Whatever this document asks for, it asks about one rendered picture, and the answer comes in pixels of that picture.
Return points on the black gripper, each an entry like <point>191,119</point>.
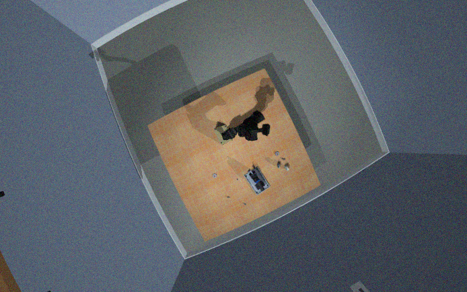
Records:
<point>252,128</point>

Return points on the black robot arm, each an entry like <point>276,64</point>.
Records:
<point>232,132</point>

